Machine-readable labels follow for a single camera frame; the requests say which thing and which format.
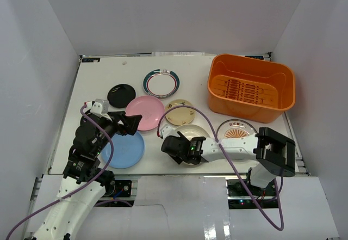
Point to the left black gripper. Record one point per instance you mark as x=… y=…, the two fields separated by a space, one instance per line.
x=119 y=123

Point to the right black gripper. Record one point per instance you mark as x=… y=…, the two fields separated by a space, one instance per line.
x=182 y=137

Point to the cream white plate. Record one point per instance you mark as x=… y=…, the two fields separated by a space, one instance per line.
x=190 y=131

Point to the black plate with gold mark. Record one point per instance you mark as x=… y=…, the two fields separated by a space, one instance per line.
x=121 y=95

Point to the pink plastic plate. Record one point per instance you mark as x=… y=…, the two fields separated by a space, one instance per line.
x=150 y=108

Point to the beige plate with characters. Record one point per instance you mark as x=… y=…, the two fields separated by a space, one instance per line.
x=180 y=116

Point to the blue plastic plate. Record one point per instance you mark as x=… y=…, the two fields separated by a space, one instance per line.
x=128 y=150

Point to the green red rimmed white plate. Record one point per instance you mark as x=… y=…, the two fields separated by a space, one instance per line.
x=161 y=83

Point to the orange sunburst pattern plate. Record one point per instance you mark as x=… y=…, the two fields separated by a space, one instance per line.
x=235 y=128

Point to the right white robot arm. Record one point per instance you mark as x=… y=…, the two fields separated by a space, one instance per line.
x=274 y=153

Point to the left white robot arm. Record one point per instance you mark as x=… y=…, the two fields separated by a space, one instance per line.
x=84 y=182

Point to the orange plastic bin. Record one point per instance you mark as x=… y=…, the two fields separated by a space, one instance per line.
x=249 y=88

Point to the left black label sticker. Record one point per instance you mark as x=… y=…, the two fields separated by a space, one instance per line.
x=90 y=60

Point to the right blue label sticker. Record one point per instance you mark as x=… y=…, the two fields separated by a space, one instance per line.
x=259 y=57

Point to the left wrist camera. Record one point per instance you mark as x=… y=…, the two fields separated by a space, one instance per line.
x=99 y=107

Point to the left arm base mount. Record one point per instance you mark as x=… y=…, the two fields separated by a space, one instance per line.
x=119 y=189

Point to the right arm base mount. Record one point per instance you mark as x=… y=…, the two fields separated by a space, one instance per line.
x=235 y=189

